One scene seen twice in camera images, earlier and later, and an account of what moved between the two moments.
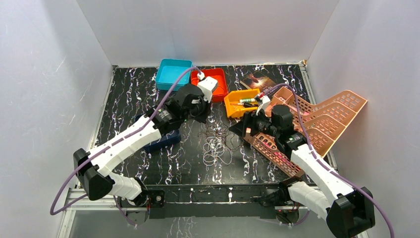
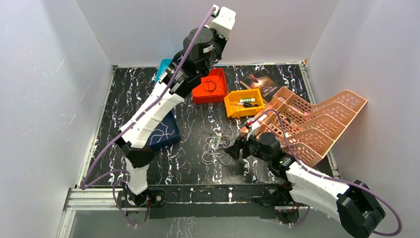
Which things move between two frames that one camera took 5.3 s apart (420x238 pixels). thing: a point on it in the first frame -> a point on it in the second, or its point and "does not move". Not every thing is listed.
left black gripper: (199, 109) -> (217, 45)
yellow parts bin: (233, 97) does not move
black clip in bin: (246, 104) does not move
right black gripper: (240, 128) -> (234, 149)
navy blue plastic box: (167, 139) does not move
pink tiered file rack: (322, 124) does not move
